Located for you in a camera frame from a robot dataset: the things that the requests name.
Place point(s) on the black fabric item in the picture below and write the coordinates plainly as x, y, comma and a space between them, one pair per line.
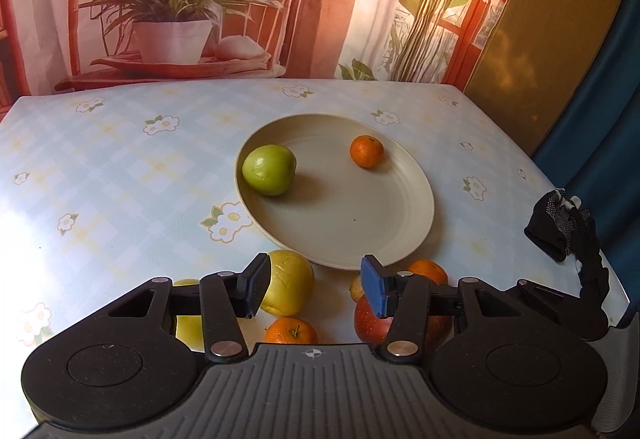
561, 227

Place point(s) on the wooden cabinet panel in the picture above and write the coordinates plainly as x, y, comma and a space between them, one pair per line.
537, 55

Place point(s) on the cream round plate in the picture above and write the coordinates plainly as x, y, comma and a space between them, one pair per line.
336, 212

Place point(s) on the red apple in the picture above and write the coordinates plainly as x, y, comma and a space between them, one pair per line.
373, 330

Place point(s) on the small orange mandarin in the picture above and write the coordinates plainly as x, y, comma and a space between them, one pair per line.
366, 151

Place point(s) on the green apple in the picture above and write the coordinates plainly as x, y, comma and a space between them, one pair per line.
270, 169

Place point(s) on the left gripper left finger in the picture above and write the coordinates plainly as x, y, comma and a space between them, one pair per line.
222, 299

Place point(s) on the pale yellow-green apple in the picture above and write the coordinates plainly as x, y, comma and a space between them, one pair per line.
189, 327

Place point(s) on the floral blue tablecloth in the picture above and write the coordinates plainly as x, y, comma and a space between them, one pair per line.
102, 190

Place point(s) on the blue curtain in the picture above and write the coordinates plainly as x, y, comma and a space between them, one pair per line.
593, 148

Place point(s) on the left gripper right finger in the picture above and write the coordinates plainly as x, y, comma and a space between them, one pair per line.
410, 300

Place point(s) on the small tan longan fruit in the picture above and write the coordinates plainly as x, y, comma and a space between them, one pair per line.
355, 289

